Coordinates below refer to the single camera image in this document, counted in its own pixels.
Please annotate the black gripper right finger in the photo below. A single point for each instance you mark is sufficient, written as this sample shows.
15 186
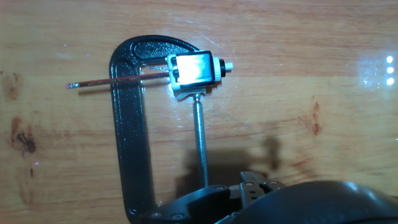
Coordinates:
270 185

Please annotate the orange wooden board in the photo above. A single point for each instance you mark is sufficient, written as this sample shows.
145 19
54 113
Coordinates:
280 124

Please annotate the black iron C-clamp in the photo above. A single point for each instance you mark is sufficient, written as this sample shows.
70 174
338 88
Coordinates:
130 124

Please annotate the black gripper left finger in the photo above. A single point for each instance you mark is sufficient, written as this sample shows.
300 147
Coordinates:
199 205

